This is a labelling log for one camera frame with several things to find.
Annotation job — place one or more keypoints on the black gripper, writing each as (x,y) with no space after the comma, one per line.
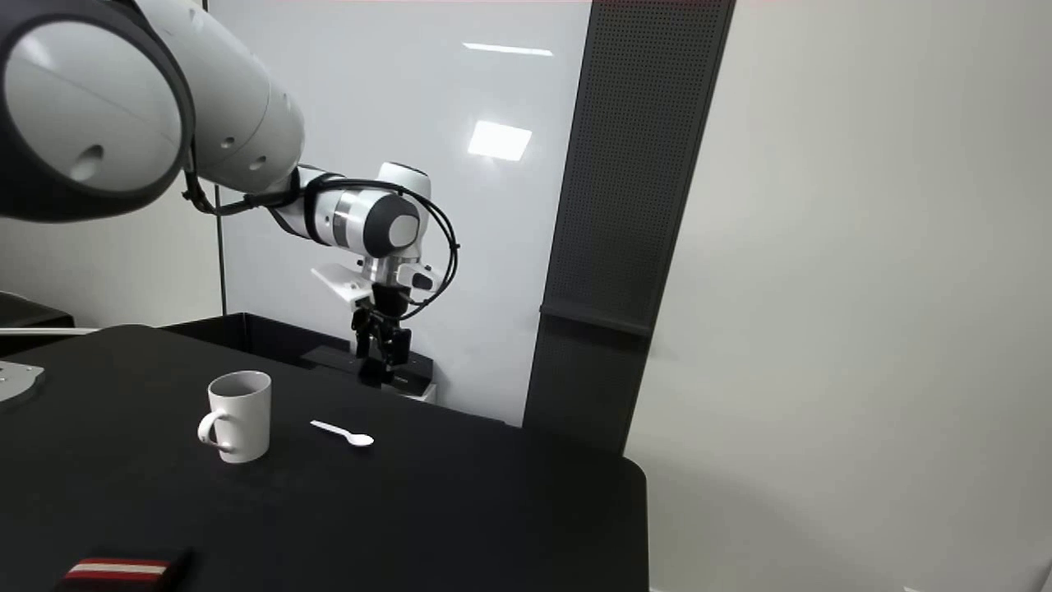
(386,308)

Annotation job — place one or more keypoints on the white plastic spoon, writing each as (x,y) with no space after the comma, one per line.
(353,438)

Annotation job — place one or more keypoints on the white ceramic mug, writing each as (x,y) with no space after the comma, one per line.
(246,423)

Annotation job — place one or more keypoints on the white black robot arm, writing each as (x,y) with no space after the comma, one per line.
(100,109)

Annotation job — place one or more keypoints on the small black box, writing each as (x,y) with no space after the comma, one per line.
(414,371)

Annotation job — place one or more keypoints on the black open tray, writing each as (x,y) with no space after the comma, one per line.
(266,334)

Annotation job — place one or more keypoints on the white whiteboard panel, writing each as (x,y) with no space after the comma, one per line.
(494,241)

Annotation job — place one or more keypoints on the dark vertical pillar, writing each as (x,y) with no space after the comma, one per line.
(627,219)

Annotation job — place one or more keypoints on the black block with red stripe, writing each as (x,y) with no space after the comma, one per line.
(118,569)

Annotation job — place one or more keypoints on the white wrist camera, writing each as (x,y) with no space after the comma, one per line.
(347,284)

